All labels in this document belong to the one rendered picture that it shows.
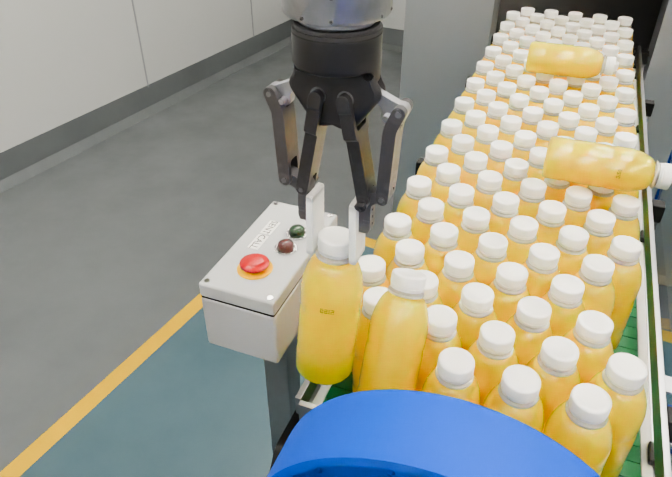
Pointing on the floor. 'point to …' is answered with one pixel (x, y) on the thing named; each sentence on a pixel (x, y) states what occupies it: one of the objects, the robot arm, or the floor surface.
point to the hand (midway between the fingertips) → (335, 225)
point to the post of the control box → (282, 390)
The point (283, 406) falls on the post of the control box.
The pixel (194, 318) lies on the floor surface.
